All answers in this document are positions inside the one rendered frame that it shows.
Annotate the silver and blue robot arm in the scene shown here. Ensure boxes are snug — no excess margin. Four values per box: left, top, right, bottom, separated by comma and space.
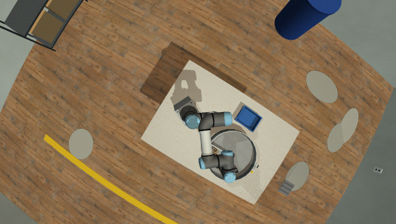
180, 105, 236, 183

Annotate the blue crate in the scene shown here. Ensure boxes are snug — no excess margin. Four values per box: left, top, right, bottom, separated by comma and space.
234, 105, 262, 132

